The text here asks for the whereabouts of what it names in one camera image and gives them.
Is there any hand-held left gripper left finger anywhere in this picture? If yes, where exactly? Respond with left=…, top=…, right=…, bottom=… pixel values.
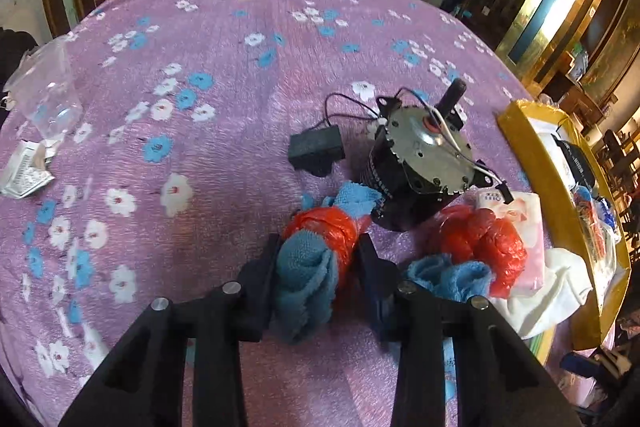
left=59, top=233, right=281, bottom=427

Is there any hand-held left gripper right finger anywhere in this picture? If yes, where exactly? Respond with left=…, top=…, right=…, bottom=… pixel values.
left=352, top=232, right=583, bottom=427

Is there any blue towel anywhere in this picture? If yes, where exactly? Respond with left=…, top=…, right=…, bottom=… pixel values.
left=402, top=254, right=493, bottom=300
left=272, top=181, right=385, bottom=344

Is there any red plastic bag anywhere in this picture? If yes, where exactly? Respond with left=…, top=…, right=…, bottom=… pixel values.
left=282, top=206, right=373, bottom=293
left=434, top=204, right=528, bottom=300

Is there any yellow cardboard box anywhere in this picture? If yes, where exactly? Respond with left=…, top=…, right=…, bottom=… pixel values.
left=496, top=99, right=633, bottom=350

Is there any black electric motor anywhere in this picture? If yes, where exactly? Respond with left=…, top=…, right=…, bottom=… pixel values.
left=360, top=77, right=516, bottom=233

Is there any black capacitor box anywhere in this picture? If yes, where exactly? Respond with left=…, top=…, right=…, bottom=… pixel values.
left=288, top=130, right=347, bottom=178

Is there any pink tissue pack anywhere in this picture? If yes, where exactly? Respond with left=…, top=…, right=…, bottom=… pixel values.
left=472, top=191, right=545, bottom=290

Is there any zip bag of green yellow cloths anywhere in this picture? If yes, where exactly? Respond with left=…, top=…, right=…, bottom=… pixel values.
left=527, top=329, right=556, bottom=363

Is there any white folded cloth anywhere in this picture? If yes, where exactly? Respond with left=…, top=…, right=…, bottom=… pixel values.
left=487, top=247, right=596, bottom=340

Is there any purple floral tablecloth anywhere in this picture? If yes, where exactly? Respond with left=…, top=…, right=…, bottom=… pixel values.
left=0, top=0, right=616, bottom=427

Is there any small white cloth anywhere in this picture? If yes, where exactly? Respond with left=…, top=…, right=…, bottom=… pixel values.
left=530, top=117, right=576, bottom=188

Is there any clear bag of blue tissue packs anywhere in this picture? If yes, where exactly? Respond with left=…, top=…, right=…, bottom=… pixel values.
left=570, top=184, right=621, bottom=268

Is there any silver foil wrapper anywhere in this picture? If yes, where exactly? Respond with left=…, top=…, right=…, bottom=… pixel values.
left=0, top=139, right=56, bottom=199

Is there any clear plastic cup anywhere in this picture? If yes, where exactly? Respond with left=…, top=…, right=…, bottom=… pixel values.
left=5, top=39, right=83, bottom=142

